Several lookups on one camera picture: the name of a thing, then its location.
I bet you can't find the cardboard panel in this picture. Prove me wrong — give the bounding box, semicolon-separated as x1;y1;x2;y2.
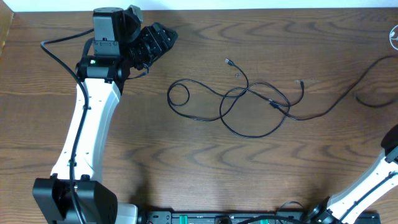
0;0;14;55

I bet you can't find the black usb cable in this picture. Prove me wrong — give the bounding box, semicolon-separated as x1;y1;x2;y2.
167;57;292;139

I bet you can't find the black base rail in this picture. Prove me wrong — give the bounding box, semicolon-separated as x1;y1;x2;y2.
136;210;382;224

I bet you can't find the white usb cable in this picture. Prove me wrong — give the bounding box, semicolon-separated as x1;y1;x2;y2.
388;24;398;51

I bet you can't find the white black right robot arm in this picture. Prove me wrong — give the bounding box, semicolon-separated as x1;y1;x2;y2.
304;126;397;223

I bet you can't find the thin black cable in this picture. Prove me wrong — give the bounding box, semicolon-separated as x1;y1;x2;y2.
267;55;398;122

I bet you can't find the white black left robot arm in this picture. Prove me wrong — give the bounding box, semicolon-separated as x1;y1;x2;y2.
32;6;178;223

